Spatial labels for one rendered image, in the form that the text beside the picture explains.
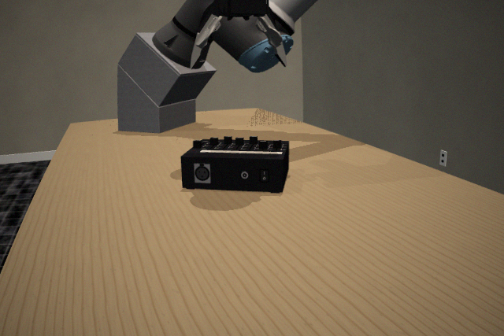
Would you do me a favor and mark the black lighting desk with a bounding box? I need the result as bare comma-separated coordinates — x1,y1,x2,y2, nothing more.
180,136,289,194

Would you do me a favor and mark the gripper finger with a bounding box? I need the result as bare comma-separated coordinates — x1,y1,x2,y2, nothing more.
190,0,222,68
256,7,287,67

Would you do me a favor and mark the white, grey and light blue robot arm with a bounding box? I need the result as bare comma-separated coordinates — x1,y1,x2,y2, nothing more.
152,0,317,73

